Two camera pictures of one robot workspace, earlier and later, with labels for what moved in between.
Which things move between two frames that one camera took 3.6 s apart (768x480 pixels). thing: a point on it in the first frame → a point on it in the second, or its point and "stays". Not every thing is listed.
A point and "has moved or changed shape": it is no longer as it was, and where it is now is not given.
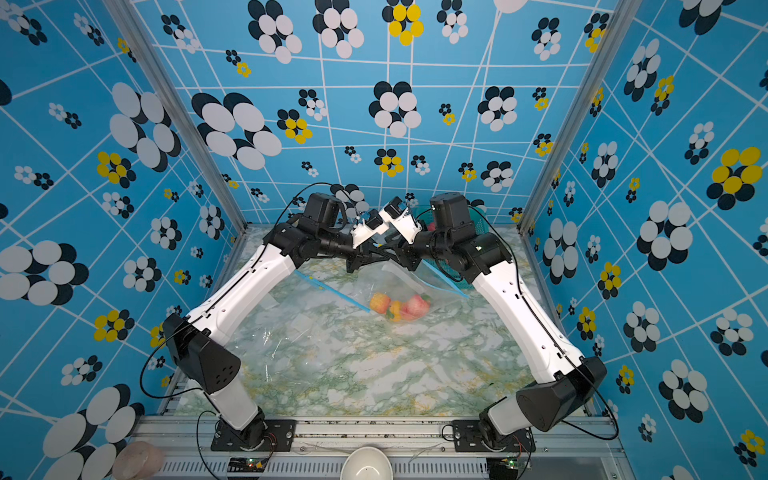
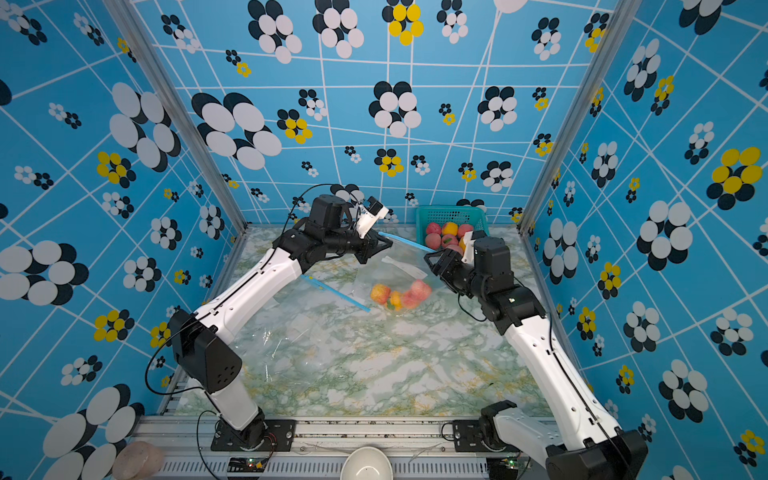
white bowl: x=366 y=463 stays
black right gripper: x=407 y=258 → x=447 y=267
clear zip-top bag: x=303 y=320 stays
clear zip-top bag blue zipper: x=402 y=291 has moved or changed shape
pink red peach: x=406 y=313 → x=412 y=299
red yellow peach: x=379 y=302 has moved or changed shape
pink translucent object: x=138 y=460 stays
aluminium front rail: x=583 y=448 stays
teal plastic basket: x=426 y=218 stays
